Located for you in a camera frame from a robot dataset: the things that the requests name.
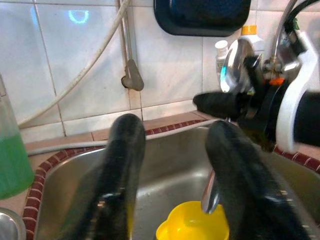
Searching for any green liquid bottle blue cap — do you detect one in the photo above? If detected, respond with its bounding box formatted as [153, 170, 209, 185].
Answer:
[0, 72, 35, 200]

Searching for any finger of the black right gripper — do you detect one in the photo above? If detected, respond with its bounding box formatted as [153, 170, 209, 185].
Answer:
[243, 55, 263, 87]
[192, 91, 251, 120]

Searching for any steel spoon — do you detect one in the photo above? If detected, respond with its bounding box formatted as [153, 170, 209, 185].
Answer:
[201, 167, 221, 215]

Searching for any white detergent bottle orange cap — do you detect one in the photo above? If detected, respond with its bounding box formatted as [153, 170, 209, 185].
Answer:
[239, 24, 266, 55]

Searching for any small round shiny steel dish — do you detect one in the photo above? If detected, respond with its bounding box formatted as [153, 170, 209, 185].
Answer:
[219, 37, 255, 94]

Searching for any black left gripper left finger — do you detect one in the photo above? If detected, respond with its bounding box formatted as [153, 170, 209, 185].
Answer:
[57, 113, 147, 240]

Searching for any small white spray bottle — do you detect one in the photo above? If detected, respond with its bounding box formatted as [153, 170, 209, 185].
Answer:
[214, 39, 230, 76]

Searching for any yellow plastic cup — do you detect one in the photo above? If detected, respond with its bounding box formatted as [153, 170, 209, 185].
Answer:
[156, 200, 230, 240]

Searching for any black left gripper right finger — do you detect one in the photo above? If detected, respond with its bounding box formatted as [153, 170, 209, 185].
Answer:
[204, 119, 313, 240]

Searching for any chrome sink faucet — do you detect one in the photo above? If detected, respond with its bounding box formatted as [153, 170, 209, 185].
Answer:
[262, 0, 308, 76]

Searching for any black plastic tray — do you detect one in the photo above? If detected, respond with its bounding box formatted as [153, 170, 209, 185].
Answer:
[152, 0, 252, 37]

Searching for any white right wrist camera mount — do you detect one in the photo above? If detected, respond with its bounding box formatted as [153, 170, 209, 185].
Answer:
[274, 29, 320, 153]

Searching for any grey hose along counter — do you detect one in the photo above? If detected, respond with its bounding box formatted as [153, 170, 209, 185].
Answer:
[26, 117, 221, 157]

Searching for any white flexible hose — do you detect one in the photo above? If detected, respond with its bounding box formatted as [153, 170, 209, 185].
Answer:
[18, 0, 132, 127]

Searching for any stainless steel sink basin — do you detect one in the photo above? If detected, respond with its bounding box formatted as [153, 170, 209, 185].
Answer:
[22, 119, 320, 240]

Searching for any round steel plate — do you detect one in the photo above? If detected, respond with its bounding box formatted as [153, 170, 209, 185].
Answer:
[0, 206, 27, 240]

